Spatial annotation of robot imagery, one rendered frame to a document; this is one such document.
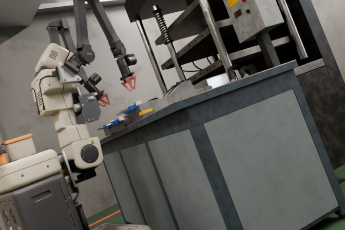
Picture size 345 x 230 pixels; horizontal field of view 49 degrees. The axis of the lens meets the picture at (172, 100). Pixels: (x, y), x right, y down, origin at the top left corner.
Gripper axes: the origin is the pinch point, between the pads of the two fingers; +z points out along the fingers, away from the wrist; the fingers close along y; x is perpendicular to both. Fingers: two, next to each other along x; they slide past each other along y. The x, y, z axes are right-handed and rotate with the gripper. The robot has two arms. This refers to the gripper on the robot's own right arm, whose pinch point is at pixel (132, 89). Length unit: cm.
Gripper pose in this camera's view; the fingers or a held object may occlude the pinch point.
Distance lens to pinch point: 227.8
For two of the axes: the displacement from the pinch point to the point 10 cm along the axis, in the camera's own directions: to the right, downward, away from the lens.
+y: -3.8, 2.0, 9.0
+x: -8.5, 3.2, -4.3
